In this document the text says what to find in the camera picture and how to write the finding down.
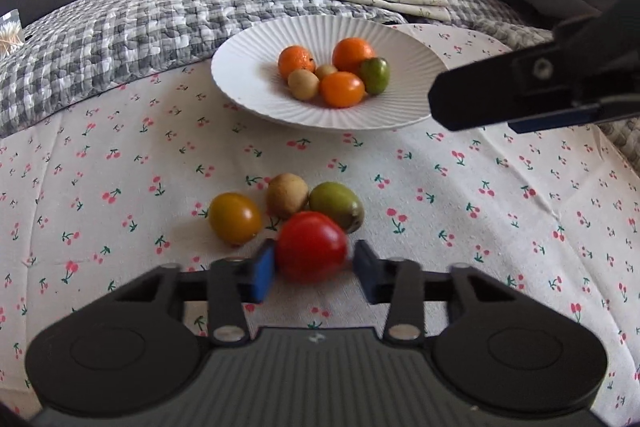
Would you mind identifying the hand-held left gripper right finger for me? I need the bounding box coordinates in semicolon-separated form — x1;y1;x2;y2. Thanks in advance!
352;238;526;347

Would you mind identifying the red tomato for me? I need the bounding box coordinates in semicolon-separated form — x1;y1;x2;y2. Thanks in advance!
274;211;350;284

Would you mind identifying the oval orange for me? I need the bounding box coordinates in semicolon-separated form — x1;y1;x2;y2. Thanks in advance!
319;71;366;109

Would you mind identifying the white ribbed plate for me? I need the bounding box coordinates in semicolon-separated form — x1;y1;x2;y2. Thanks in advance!
210;16;450;132

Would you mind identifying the round mandarin with dark stem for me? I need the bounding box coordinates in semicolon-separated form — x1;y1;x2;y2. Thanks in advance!
277;45;317;80

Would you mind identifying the small brown kiwi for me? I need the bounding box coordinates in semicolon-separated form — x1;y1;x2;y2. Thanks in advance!
265;173;310;221

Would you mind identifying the round orange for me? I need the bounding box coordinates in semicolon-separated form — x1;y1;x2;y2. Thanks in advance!
332;37;376;73

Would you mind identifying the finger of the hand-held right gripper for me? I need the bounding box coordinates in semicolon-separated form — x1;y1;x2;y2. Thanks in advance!
428;0;640;134

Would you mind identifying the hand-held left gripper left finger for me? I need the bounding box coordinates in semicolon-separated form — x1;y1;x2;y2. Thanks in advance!
107;238;277;347

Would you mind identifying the cherry print cloth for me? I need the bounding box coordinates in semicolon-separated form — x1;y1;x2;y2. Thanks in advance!
0;19;640;427

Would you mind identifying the yellow-orange tomato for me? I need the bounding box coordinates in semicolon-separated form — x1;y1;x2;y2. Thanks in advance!
207;192;263;245

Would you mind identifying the grey checked blanket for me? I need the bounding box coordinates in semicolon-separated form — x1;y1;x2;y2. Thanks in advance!
0;0;640;164

